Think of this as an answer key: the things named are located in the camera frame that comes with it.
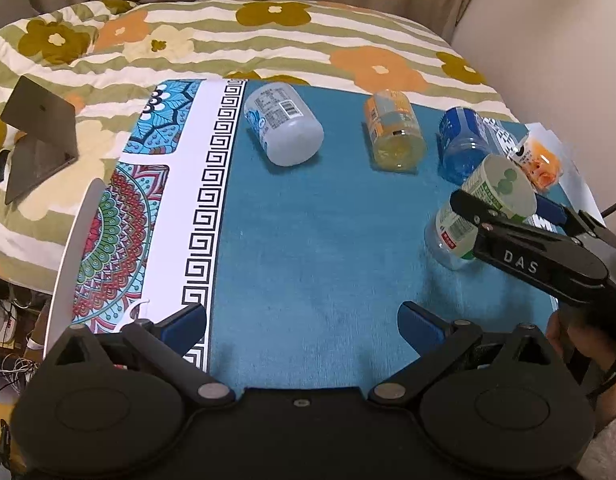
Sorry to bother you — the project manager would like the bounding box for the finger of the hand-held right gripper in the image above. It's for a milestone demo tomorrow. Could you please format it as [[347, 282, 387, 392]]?
[[532, 194, 616, 253], [449, 188, 501, 233]]

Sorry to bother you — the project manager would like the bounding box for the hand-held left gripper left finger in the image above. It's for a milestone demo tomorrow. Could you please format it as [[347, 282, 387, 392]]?
[[47, 303, 237, 409]]

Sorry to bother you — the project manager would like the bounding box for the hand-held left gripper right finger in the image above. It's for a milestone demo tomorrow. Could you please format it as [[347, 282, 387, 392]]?
[[369, 301, 569, 407]]

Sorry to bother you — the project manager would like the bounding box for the green label clear cup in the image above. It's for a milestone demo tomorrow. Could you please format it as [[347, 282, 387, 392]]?
[[424, 153, 539, 272]]

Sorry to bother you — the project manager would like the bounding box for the blue label clear cup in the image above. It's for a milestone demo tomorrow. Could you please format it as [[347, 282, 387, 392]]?
[[437, 106, 519, 184]]

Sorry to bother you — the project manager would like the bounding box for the orange label clear cup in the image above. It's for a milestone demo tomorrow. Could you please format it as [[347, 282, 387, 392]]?
[[363, 89, 428, 173]]

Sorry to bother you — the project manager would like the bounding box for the person's right hand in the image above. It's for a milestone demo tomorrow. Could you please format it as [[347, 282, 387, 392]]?
[[544, 309, 596, 383]]

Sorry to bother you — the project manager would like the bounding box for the small orange bottle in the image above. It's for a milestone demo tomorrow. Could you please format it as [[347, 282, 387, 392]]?
[[508, 132, 564, 195]]

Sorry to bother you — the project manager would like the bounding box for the teal patterned mat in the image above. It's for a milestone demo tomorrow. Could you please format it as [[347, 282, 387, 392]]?
[[70, 78, 563, 392]]

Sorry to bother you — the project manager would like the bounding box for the white plastic bottle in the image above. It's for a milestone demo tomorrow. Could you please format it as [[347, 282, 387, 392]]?
[[243, 81, 325, 167]]

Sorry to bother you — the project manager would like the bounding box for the floral striped blanket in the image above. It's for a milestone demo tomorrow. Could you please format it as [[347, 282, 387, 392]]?
[[0, 0, 527, 295]]

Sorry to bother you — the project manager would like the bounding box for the grey laptop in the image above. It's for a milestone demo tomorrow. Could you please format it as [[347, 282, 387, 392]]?
[[0, 75, 80, 206]]

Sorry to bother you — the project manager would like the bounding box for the tangle of cables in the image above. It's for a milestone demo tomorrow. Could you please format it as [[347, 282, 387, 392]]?
[[0, 280, 48, 411]]

